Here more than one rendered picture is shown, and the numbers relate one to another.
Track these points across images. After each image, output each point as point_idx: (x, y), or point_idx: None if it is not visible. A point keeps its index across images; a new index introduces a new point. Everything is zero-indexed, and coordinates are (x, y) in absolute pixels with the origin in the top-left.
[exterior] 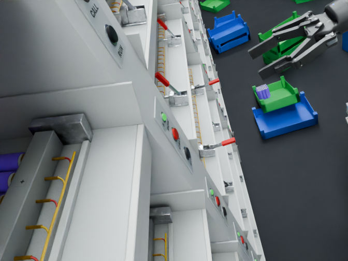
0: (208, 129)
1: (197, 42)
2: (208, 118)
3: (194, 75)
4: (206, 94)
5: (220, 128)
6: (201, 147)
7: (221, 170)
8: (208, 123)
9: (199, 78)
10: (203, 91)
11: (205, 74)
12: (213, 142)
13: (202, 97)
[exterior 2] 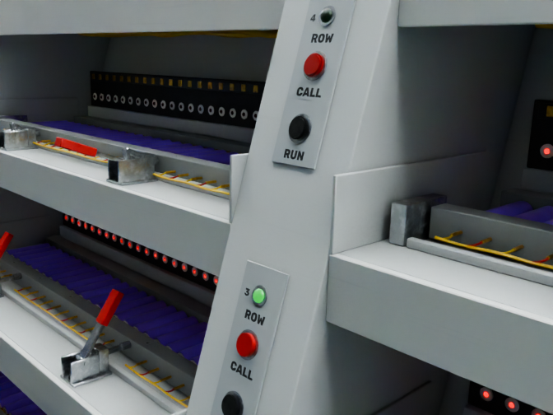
0: (37, 158)
1: (332, 191)
2: (49, 165)
3: (202, 200)
4: (98, 182)
5: (63, 384)
6: (28, 127)
7: (11, 313)
8: (44, 161)
9: (171, 198)
10: (109, 170)
11: (225, 314)
12: (13, 153)
13: (104, 179)
